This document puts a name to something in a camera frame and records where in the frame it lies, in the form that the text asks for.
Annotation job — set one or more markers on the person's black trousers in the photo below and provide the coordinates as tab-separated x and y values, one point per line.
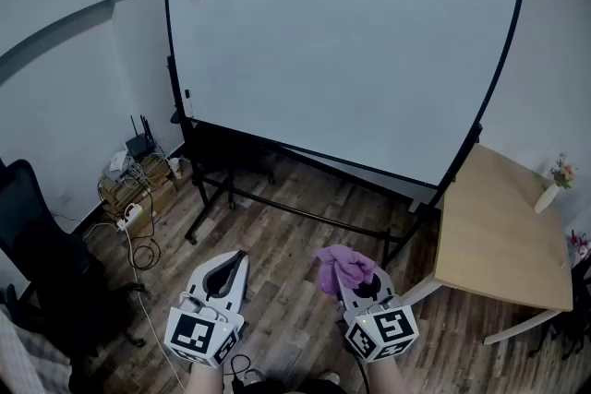
286	386

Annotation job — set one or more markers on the person's light shoe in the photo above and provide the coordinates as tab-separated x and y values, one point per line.
329	376
254	376

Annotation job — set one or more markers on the white vase with flowers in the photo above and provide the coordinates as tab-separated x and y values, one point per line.
546	198

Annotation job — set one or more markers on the white paper cup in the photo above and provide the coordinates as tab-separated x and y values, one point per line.
175	168

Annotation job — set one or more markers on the person's left forearm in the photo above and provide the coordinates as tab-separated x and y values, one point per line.
203	380

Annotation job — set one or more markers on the red small decorations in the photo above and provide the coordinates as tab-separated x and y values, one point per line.
581	244

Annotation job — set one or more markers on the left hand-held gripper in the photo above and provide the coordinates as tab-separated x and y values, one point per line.
189	332

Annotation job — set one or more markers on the black mesh office chair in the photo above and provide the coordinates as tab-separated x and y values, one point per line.
55	254

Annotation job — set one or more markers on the white marker pen black cap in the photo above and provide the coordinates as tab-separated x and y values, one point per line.
189	103

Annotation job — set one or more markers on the person's right forearm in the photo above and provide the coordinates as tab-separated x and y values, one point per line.
392	378

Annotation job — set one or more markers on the small white modem box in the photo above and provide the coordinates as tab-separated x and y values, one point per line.
118	160

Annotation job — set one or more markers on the large whiteboard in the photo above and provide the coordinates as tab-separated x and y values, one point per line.
323	37

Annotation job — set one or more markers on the white power strip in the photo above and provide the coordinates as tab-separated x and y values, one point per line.
130	214

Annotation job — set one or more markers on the purple cloth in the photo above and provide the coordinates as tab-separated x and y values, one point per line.
344	267

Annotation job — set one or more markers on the black router with antennas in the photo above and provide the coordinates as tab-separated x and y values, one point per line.
141	147

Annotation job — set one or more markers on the wooden table white legs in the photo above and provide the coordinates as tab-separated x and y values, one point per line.
489	235

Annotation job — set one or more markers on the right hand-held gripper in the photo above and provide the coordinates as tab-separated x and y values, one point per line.
388	327

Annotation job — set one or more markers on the stack of cardboard boxes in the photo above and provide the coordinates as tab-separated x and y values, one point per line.
159	196

